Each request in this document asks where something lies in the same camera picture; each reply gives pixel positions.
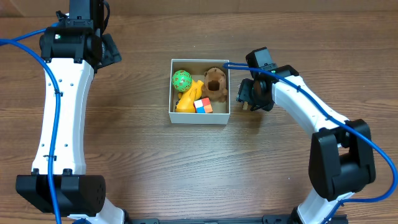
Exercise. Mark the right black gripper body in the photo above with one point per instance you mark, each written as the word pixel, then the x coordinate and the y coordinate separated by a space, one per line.
pixel 243 94

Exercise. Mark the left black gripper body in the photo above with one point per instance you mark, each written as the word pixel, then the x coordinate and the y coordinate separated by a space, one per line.
pixel 111 50

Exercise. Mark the brown capybara plush toy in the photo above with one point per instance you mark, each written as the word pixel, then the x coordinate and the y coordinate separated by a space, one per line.
pixel 215 87

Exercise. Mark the colourful puzzle cube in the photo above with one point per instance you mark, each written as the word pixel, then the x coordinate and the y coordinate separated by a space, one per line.
pixel 203 106

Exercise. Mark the yellow rubber dolphin toy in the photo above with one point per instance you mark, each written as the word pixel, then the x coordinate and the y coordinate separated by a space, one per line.
pixel 186 100

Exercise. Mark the green patterned ball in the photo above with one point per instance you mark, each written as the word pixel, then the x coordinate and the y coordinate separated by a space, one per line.
pixel 182 80

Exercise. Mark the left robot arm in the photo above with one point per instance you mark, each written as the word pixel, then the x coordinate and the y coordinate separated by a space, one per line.
pixel 72 51

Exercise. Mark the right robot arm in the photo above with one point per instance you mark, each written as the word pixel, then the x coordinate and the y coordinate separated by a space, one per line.
pixel 340 163

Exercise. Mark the white cardboard box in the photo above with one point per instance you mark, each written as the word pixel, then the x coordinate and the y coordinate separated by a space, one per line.
pixel 196 68

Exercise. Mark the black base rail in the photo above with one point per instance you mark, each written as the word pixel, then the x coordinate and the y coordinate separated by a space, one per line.
pixel 266 219

